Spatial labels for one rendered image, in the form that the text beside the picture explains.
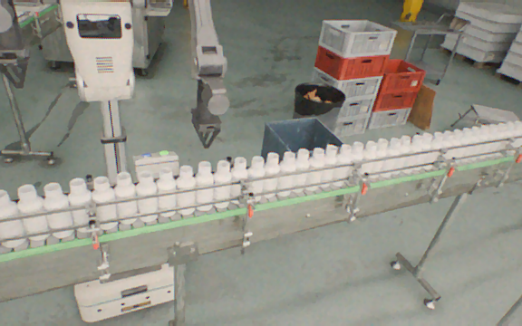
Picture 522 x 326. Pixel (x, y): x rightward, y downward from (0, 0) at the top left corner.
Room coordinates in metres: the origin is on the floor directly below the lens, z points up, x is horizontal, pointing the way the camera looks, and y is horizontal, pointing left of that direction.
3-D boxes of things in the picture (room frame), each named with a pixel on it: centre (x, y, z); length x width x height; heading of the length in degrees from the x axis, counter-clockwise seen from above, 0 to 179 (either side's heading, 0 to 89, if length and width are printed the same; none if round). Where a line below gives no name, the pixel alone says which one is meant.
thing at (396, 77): (4.01, -1.31, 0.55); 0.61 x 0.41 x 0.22; 121
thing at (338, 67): (3.60, -0.74, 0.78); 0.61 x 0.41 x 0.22; 125
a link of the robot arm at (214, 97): (0.87, 0.15, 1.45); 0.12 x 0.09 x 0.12; 29
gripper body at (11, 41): (0.82, 0.64, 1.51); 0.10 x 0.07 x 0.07; 29
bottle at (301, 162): (1.07, -0.14, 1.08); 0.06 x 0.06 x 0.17
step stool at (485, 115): (3.82, -2.45, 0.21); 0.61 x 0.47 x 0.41; 171
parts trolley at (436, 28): (5.64, -2.13, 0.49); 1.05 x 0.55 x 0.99; 118
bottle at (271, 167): (1.01, -0.04, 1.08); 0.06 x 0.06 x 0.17
